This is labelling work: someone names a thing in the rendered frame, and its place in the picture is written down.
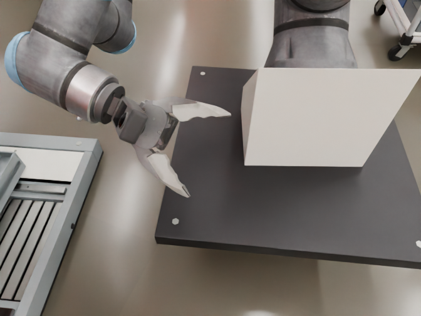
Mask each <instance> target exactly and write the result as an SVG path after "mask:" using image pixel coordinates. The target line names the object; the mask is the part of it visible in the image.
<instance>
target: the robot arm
mask: <svg viewBox="0 0 421 316"><path fill-rule="evenodd" d="M350 1H351V0H274V34H273V44H272V47H271V49H270V52H269V54H268V57H267V60H266V62H265V65H264V68H342V69H357V63H356V60H355V56H354V54H353V50H352V48H351V44H350V41H349V39H348V30H349V19H350ZM132 2H133V0H43V2H42V4H41V7H40V9H39V11H38V14H37V17H36V19H35V21H34V22H35V23H34V24H33V27H32V29H31V31H25V32H22V33H19V34H17V35H16V36H15V37H14V38H13V39H12V40H11V42H10V43H9V44H8V46H7V48H6V52H5V55H4V66H5V69H6V72H7V74H8V76H9V77H10V79H12V81H13V82H14V83H16V84H18V85H19V86H21V87H23V88H24V89H25V90H26V91H27V92H29V93H33V94H36V95H38V96H39V97H41V98H43V99H45V100H47V101H49V102H51V103H53V104H55V105H57V106H59V107H61V108H63V109H65V110H66V111H68V112H70V113H72V114H75V115H76V119H77V120H79V121H81V120H82V119H83V120H86V121H87V122H89V123H91V124H96V123H98V122H101V123H103V124H108V123H110V122H111V121H112V122H113V125H114V127H115V130H116V131H117V134H118V137H119V139H120V140H123V141H125V142H128V143H130V144H131V145H132V146H133V148H134V149H135V152H136V155H137V157H138V159H139V161H140V163H141V164H142V165H143V166H144V168H146V169H147V170H148V171H149V172H150V173H152V174H153V175H154V176H155V177H156V178H157V179H160V180H161V181H162V182H163V183H164V184H165V185H166V186H168V187H169V188H171V189H172V190H173V191H175V192H176V193H178V194H180V195H182V196H185V197H187V198H188V197H190V194H189V192H188V190H187V188H186V187H185V185H184V184H182V183H181V182H180V181H179V179H178V177H177V174H176V173H175V172H174V170H173V169H172V167H171V166H170V160H169V158H168V157H167V155H166V154H161V153H160V152H159V151H156V152H155V151H154V150H153V149H151V148H153V147H156V148H157V149H159V150H161V151H162V150H164V149H165V148H166V146H167V144H168V143H169V140H170V138H171V136H172V134H173V132H174V130H175V128H176V126H177V124H178V122H179V121H181V122H184V121H189V120H191V119H192V118H194V117H202V118H207V117H210V116H215V117H217V118H221V117H231V114H230V113H229V112H227V111H226V110H224V109H222V108H220V107H217V106H214V105H209V104H206V103H202V102H197V101H194V100H189V99H186V98H181V97H165V98H162V99H160V100H152V101H151V100H145V102H141V103H140V104H139V103H137V102H136V101H134V100H132V99H130V98H128V97H126V96H125V89H124V87H123V86H121V85H119V82H118V78H117V77H116V76H115V75H112V74H111V73H109V72H107V71H105V70H103V69H101V68H99V67H97V66H95V65H93V64H91V63H89V62H87V61H86V58H87V56H88V53H89V50H90V48H91V46H92V45H94V46H96V47H97V48H98V49H100V50H102V51H104V52H106V53H111V54H114V55H117V54H122V53H124V52H126V51H128V50H129V49H130V48H131V47H132V46H133V44H134V42H135V40H136V37H137V31H136V27H135V23H134V22H133V20H132ZM169 113H173V114H174V115H175V116H176V118H175V117H173V116H171V115H170V114H169Z"/></svg>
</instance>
